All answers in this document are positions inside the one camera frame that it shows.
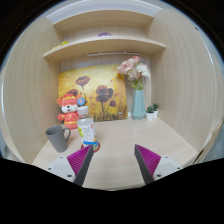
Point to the red plush fortune toy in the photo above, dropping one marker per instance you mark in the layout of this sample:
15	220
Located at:
69	109

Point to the teal ceramic vase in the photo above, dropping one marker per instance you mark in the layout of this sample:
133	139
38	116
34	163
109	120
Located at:
138	110

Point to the purple round object on shelf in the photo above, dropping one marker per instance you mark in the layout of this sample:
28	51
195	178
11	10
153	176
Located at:
104	34

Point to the clear plastic water bottle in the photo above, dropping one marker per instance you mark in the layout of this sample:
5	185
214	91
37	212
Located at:
85	125

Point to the red round coaster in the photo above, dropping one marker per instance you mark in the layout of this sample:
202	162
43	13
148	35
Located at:
95	145

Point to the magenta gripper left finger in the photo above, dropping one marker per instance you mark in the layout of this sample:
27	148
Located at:
79	162

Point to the light wood shelf unit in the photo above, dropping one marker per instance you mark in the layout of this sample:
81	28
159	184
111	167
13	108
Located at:
186	81

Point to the pink white flower bouquet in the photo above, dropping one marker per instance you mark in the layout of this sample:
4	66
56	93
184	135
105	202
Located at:
135	71

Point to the small potted plant white pot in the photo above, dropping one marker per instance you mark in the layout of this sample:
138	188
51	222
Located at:
150	113

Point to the yellow poppy flower painting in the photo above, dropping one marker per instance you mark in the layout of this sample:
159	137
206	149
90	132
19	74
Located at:
102	88

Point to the grey ceramic mug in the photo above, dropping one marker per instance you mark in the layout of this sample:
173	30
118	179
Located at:
58	137

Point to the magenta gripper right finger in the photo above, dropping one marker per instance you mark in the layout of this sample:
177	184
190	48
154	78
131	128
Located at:
147	161

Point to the under-shelf light bar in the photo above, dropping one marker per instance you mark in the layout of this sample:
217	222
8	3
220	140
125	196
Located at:
112	53

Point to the yellow toy on shelf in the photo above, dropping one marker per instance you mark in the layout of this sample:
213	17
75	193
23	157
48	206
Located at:
61	44

